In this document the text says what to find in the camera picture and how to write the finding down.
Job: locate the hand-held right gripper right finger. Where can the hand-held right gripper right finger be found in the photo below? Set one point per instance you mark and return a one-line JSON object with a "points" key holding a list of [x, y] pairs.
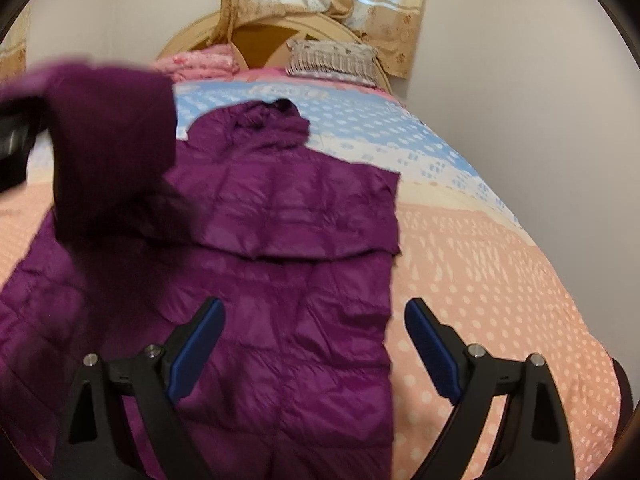
{"points": [[432, 350]]}

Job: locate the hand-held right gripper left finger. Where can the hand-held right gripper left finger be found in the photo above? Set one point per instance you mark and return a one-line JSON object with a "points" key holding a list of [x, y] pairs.
{"points": [[197, 350]]}

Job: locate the purple down jacket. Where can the purple down jacket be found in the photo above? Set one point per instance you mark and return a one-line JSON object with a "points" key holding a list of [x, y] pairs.
{"points": [[300, 210]]}

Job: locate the beige floral side curtain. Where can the beige floral side curtain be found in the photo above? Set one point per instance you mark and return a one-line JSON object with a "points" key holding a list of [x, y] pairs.
{"points": [[12, 55]]}

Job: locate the dotted pastel bed quilt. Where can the dotted pastel bed quilt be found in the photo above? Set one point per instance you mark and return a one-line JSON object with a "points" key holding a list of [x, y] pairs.
{"points": [[475, 260]]}

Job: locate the pink folded blanket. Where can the pink folded blanket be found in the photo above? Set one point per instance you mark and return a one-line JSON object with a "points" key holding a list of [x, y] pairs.
{"points": [[200, 62]]}

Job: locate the cream wooden headboard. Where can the cream wooden headboard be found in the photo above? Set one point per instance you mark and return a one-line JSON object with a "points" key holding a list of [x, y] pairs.
{"points": [[260, 35]]}

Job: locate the grey patterned pillow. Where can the grey patterned pillow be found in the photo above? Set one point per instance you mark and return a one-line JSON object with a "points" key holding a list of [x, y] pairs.
{"points": [[330, 60]]}

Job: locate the beige floral window curtain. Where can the beige floral window curtain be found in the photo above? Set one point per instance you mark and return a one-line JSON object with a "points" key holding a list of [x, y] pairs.
{"points": [[380, 10]]}

